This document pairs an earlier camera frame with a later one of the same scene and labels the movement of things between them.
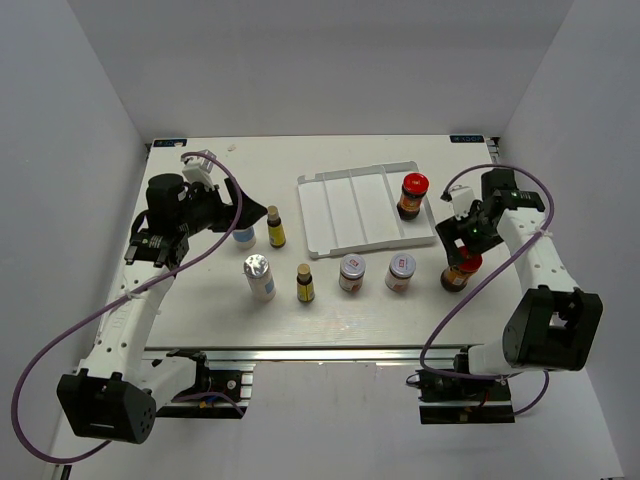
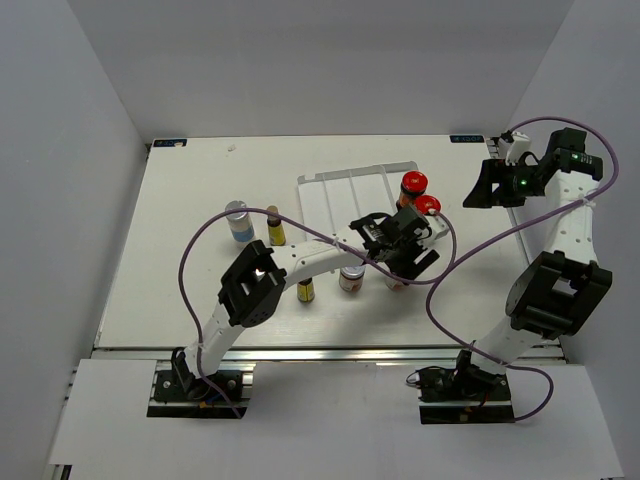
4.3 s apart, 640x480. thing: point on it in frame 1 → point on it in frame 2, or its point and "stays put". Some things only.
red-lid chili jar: (456, 277) → (426, 202)
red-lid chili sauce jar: (414, 188) stays put
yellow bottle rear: (277, 236) stays put
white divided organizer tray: (355, 211) stays put
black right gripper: (453, 229) → (493, 171)
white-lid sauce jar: (352, 272) stays put
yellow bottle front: (305, 291) stays put
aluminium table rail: (438, 353) stays put
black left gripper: (226, 214) → (408, 269)
